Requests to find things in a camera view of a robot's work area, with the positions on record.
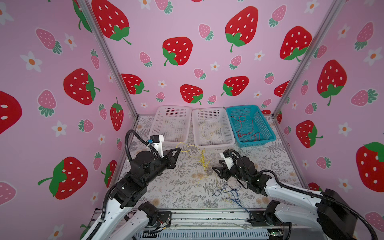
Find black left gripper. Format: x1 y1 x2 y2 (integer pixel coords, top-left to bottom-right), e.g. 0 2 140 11
143 147 180 189

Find blue cable bundle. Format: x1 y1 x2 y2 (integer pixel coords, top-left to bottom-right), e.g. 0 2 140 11
211 183 250 212

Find white plastic basket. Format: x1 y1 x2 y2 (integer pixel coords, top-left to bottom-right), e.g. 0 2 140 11
192 108 235 149
149 106 192 146

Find right aluminium corner post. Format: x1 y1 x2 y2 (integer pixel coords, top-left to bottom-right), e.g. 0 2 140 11
273 0 346 120

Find left white plastic basket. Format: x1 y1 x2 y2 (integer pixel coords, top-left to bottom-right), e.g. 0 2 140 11
149 106 192 146

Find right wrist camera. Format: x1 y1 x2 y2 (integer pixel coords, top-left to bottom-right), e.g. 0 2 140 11
220 151 235 170

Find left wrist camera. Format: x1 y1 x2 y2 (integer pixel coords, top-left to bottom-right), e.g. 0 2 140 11
148 135 164 158

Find middle white plastic basket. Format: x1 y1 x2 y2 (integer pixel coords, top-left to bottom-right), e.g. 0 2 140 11
192 108 235 149

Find left aluminium corner post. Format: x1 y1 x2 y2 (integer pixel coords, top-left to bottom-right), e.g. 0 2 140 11
79 1 138 118

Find red cable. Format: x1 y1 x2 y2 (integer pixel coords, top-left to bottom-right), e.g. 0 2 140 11
235 119 261 143
230 115 248 133

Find aluminium corner post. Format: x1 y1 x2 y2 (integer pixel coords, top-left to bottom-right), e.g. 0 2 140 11
273 0 346 120
79 1 138 118

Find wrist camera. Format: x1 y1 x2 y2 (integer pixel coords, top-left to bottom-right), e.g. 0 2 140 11
148 135 164 158
220 151 235 170

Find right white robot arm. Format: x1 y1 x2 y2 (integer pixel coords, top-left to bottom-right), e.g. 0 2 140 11
213 151 378 240

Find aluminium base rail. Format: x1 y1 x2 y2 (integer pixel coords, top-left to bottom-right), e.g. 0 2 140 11
92 208 334 240

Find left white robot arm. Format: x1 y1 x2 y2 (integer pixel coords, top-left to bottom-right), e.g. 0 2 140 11
83 130 181 240

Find yellow cable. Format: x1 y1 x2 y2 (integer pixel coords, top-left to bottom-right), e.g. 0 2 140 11
194 109 224 145

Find teal plastic basket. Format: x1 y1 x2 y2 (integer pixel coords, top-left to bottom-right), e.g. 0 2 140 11
226 105 276 148

